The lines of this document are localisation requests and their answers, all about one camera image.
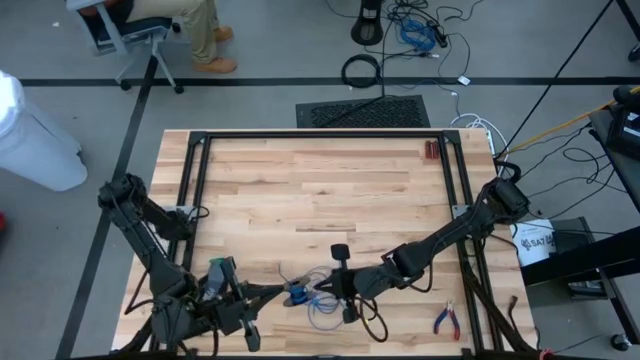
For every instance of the black cart with screen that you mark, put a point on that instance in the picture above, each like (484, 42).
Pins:
(630, 135)

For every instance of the white power adapter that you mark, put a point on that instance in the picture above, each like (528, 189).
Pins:
(463, 80)

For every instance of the thin black diagonal rod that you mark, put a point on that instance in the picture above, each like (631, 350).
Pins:
(552, 82)

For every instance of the black wheeled leg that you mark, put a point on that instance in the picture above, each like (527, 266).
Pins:
(634, 52)

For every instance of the person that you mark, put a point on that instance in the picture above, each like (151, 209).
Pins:
(195, 25)

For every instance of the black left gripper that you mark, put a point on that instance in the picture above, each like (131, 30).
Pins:
(232, 315)

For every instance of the small red box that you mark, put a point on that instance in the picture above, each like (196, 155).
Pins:
(431, 149)

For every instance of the black grey work glove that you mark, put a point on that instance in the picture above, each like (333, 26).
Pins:
(215, 280)

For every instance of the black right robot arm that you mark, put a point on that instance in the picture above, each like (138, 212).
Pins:
(450, 230)

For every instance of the black power strip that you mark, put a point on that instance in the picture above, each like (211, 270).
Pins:
(437, 32)

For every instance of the black floor mat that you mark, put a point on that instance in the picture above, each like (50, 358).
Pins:
(365, 112)

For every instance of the grey office chair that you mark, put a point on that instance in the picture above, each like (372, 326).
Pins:
(135, 27)

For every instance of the white cardboard box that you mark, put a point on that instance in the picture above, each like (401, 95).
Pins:
(535, 242)

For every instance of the black equipment stand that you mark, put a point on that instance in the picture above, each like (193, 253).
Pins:
(580, 255)

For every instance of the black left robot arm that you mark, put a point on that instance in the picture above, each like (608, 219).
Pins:
(135, 230)

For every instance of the white bin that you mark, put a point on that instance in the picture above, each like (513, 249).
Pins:
(35, 150)

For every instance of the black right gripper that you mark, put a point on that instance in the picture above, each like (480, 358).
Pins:
(355, 284)

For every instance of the black floor stand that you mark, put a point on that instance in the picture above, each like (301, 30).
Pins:
(367, 30)

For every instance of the white power strip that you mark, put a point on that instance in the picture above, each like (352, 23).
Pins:
(490, 142)

